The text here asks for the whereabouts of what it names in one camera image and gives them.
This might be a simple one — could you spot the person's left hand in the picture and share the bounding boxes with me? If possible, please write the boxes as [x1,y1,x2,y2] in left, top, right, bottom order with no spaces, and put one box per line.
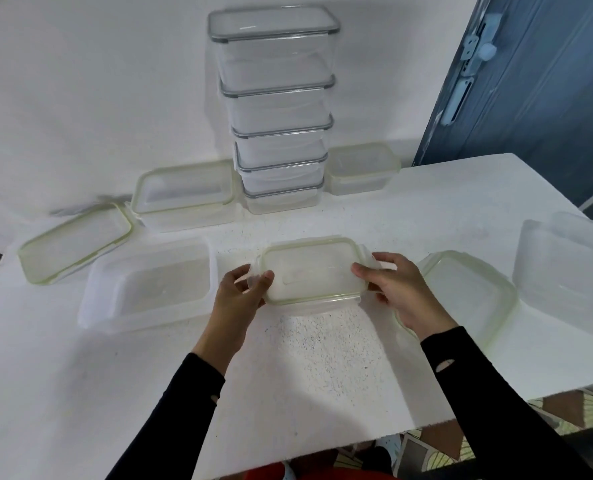
[192,263,276,375]

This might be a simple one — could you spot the person's right hand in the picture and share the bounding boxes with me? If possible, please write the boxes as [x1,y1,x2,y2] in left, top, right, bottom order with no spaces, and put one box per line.
[351,252,460,341]

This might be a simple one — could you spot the square green-rimmed clear lid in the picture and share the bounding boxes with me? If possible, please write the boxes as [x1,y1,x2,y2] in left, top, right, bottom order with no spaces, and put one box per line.
[396,250,519,345]

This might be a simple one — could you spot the small green-rimmed clear lid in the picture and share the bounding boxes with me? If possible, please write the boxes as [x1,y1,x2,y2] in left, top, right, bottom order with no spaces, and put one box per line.
[258,237,370,305]

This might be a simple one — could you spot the small clear container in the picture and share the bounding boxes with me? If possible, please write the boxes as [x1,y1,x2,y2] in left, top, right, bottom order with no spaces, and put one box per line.
[326,143,402,197]

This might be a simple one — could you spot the medium grey-rimmed clear lid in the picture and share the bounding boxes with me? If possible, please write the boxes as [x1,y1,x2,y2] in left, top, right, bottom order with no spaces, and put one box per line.
[234,143,329,173]
[241,179,326,199]

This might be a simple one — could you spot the large green-rimmed clear lid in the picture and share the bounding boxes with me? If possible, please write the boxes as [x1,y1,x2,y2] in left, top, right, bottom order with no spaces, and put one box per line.
[18,203,135,287]

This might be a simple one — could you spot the large clear food container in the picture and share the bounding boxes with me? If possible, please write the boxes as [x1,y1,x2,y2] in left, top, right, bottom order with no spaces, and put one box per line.
[208,4,341,91]

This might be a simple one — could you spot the person's right forearm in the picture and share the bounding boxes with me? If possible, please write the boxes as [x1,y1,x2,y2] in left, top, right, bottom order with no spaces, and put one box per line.
[420,326,593,480]

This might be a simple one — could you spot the person's left forearm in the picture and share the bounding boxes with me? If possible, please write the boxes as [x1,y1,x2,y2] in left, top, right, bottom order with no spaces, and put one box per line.
[105,352,226,480]

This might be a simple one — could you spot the white table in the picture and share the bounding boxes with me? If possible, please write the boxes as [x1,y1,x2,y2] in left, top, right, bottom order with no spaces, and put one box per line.
[0,153,593,480]

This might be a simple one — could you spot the black trousers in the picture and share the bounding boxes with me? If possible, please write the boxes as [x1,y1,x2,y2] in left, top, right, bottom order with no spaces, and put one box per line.
[361,447,392,475]

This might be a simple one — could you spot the red garment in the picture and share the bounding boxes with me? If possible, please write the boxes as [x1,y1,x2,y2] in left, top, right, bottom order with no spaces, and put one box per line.
[246,462,397,480]

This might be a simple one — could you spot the blue-grey door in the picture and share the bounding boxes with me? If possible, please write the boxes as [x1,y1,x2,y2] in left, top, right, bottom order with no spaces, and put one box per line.
[412,0,593,228]

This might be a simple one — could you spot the light blue door latch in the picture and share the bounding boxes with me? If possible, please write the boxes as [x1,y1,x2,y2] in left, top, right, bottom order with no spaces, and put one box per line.
[460,13,505,78]

